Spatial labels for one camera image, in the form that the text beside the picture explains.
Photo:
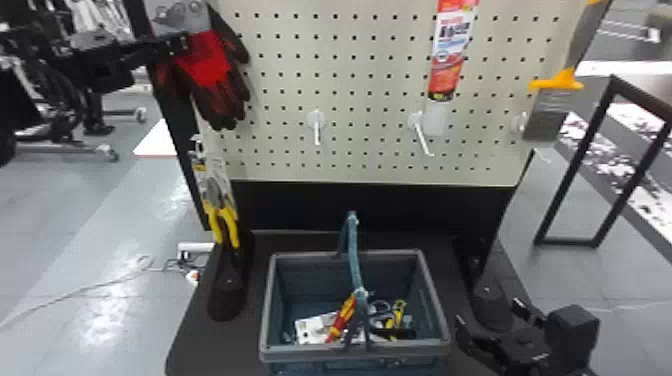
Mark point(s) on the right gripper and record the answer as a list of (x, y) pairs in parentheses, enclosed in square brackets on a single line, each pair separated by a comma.
[(522, 349)]

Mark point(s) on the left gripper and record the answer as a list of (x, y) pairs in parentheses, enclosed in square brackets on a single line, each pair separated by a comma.
[(149, 52)]

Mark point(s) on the red black gloves pair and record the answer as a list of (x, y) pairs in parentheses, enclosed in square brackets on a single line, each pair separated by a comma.
[(210, 68)]

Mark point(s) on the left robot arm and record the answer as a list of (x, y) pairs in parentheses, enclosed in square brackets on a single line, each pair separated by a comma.
[(102, 59)]

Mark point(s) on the yellow pliers on card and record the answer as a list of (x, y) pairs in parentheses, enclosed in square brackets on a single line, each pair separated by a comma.
[(223, 212)]

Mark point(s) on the white pegboard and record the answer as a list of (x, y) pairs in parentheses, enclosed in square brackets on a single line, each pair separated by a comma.
[(362, 78)]

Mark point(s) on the white tool card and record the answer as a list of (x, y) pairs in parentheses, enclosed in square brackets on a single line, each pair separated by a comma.
[(311, 328)]

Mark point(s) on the blue basket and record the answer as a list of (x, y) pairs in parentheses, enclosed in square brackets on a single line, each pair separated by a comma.
[(315, 273)]

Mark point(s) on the white power strip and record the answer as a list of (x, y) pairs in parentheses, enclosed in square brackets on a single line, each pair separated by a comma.
[(191, 252)]

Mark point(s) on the black side table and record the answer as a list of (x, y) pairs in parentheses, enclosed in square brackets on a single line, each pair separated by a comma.
[(630, 152)]

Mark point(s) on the red white sealant tube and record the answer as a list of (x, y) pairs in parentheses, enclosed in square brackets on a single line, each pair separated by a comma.
[(449, 52)]

